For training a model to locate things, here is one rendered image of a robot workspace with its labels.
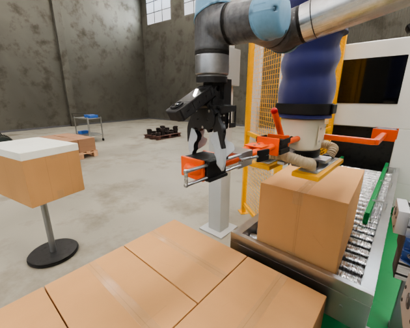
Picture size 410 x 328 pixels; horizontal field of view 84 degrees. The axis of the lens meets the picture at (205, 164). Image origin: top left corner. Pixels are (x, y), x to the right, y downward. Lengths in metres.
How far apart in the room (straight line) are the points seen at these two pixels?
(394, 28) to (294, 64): 9.34
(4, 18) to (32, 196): 11.01
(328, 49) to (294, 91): 0.17
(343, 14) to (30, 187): 1.92
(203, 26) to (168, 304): 1.01
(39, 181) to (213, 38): 1.72
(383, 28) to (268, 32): 9.83
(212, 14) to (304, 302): 1.10
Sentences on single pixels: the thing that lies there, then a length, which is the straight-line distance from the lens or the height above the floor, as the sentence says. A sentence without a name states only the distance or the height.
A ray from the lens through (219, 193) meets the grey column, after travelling 2.31.
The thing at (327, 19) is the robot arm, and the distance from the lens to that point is 0.57.
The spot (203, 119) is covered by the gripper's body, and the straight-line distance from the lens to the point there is 0.53.
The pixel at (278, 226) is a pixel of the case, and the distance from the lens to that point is 1.29.
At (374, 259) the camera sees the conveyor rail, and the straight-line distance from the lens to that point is 1.51.
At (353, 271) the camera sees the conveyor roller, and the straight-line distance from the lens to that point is 1.48.
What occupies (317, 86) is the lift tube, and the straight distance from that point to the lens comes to 0.97.
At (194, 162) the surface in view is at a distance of 0.53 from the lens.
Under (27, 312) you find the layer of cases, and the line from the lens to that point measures 1.31.
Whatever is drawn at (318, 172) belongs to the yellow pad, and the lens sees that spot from 0.94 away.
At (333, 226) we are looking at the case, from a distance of 1.20.
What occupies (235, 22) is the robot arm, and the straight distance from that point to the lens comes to 0.49.
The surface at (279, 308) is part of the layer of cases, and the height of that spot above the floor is 0.54.
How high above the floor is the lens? 1.38
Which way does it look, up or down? 16 degrees down
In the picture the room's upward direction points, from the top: straight up
